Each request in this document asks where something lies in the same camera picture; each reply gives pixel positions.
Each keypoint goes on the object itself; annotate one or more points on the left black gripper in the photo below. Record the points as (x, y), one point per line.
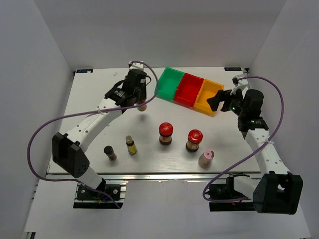
(143, 93)

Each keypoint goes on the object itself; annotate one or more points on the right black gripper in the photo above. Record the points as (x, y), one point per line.
(221, 96)

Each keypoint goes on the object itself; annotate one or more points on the yellow cap sauce bottle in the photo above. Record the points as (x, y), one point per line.
(141, 105)

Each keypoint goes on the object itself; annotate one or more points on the small brown cap bottle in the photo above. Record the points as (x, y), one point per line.
(130, 145)

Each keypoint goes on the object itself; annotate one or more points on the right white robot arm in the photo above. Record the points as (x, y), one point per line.
(278, 191)

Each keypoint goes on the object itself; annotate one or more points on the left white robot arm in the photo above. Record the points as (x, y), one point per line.
(68, 149)

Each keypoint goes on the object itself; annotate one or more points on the yellow plastic bin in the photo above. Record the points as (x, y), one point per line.
(208, 90)

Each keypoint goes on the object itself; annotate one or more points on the right table logo sticker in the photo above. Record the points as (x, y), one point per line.
(232, 69)

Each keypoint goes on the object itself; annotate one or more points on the table logo sticker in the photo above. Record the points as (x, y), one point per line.
(232, 69)
(84, 71)

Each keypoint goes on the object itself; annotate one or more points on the red plastic bin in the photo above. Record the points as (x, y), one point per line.
(188, 89)

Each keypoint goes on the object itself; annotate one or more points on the green plastic bin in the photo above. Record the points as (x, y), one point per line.
(168, 83)

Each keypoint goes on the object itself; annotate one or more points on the red lid jar right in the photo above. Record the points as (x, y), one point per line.
(194, 139)

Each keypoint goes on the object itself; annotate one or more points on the red lid jar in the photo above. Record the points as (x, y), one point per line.
(194, 139)
(165, 133)

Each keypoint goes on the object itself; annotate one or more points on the red lid jar left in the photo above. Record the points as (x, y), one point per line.
(165, 133)

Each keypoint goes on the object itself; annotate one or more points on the left table logo sticker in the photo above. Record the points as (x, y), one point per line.
(84, 71)

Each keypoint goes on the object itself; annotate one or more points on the pink cap spice bottle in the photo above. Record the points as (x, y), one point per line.
(206, 158)

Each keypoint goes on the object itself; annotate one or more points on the black cap spice jar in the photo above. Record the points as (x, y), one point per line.
(108, 150)

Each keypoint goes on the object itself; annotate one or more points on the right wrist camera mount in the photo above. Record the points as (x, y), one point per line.
(240, 83)

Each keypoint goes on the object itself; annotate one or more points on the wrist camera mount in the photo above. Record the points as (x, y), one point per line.
(240, 83)
(136, 65)

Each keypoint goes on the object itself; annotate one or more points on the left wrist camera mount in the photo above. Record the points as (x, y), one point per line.
(136, 65)

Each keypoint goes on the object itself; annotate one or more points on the aluminium table front rail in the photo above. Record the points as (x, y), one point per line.
(162, 176)

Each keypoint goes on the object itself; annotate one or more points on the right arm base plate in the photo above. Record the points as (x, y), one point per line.
(226, 198)

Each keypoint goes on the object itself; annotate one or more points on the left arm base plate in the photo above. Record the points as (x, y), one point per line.
(86, 199)

